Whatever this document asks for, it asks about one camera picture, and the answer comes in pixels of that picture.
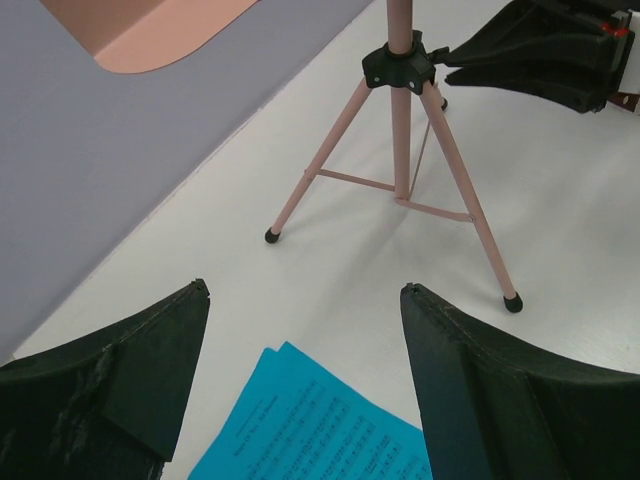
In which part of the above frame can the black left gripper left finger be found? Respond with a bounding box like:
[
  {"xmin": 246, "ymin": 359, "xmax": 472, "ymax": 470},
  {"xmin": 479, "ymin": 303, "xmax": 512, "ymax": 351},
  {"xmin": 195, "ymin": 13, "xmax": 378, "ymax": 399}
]
[{"xmin": 1, "ymin": 279, "xmax": 210, "ymax": 479}]

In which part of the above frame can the blue sheet music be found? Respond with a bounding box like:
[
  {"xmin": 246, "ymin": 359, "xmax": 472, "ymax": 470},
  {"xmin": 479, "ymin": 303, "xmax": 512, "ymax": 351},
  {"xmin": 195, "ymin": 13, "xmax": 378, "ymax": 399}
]
[
  {"xmin": 189, "ymin": 342, "xmax": 433, "ymax": 480},
  {"xmin": 250, "ymin": 348, "xmax": 279, "ymax": 382}
]

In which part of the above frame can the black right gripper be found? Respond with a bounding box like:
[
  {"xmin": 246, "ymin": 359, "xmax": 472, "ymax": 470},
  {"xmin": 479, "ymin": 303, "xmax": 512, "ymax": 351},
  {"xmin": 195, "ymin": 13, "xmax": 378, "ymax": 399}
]
[{"xmin": 445, "ymin": 1, "xmax": 639, "ymax": 115}]

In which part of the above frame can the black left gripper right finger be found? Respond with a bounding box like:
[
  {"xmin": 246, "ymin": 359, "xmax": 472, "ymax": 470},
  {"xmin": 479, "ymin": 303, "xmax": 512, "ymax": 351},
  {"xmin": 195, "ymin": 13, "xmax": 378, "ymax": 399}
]
[{"xmin": 400, "ymin": 284, "xmax": 639, "ymax": 479}]

